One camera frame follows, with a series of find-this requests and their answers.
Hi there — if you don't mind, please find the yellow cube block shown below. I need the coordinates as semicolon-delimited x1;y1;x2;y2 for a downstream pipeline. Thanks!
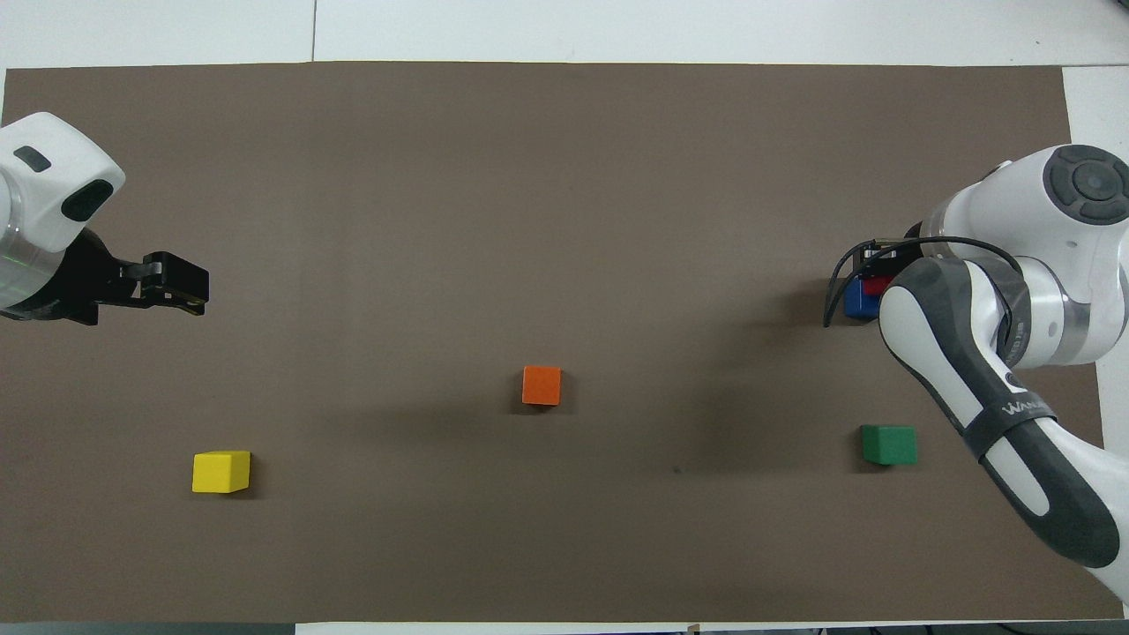
191;451;252;495

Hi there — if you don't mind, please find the green cube block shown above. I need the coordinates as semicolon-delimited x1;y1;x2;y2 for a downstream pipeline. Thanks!
860;424;918;467

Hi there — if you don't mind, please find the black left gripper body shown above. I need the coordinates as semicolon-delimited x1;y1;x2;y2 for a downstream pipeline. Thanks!
0;228;147;327

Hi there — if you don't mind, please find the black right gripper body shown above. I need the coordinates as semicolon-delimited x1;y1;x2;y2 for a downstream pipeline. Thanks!
862;225;926;281

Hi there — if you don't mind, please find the brown table mat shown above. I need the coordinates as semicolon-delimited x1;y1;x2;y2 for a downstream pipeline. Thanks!
0;60;1125;624

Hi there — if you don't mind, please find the orange cube block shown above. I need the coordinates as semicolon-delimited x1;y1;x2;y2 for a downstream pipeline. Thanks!
521;366;563;407

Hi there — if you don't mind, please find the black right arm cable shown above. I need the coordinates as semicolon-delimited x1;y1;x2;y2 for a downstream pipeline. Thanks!
822;235;1028;358

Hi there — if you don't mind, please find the blue cube block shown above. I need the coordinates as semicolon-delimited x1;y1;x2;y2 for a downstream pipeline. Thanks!
843;275;884;319

